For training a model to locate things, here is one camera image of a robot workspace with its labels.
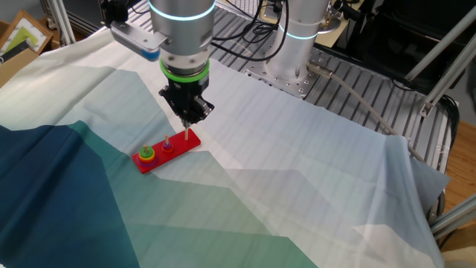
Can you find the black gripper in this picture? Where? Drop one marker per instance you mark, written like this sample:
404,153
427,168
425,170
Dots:
186,100

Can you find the green Hanoi disc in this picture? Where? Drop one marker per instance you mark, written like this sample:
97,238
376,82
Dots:
147,152

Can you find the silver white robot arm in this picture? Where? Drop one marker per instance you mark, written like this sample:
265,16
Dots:
182,33

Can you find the red Hanoi base with pegs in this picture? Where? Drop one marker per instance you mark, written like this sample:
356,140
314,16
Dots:
178,147

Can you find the small purple Hanoi disc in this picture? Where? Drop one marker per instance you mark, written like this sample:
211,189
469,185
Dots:
167,146

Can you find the small red orange Hanoi disc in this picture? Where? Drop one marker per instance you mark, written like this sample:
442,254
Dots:
167,150

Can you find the yellow Hanoi disc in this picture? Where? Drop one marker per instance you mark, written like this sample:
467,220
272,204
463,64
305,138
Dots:
147,157

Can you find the large orange Hanoi disc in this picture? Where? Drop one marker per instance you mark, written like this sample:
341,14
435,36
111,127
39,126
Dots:
147,159

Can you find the large red Hanoi disc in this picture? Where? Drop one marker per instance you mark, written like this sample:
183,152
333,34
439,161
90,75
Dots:
147,161

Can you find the blue green white tablecloth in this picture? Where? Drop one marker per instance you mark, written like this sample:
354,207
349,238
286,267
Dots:
260,178

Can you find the black mounted device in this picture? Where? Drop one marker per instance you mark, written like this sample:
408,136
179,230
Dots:
115,11

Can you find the brown cardboard box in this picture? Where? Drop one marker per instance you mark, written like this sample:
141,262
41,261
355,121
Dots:
15,63

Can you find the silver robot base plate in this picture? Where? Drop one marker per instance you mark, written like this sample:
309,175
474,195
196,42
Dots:
297,89

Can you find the aluminium frame bar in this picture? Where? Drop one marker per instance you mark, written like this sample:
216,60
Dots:
61,18
442,42
453,217
448,78

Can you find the wooden picture frame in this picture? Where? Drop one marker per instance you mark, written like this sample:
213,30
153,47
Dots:
22,35

